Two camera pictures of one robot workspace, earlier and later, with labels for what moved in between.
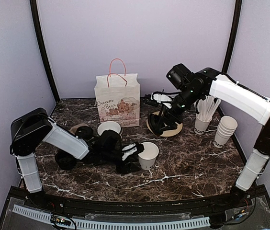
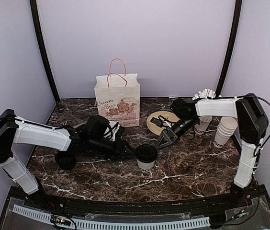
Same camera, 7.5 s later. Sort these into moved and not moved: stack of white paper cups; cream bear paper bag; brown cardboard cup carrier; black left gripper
Moved: black left gripper
Not moved: stack of white paper cups; cream bear paper bag; brown cardboard cup carrier
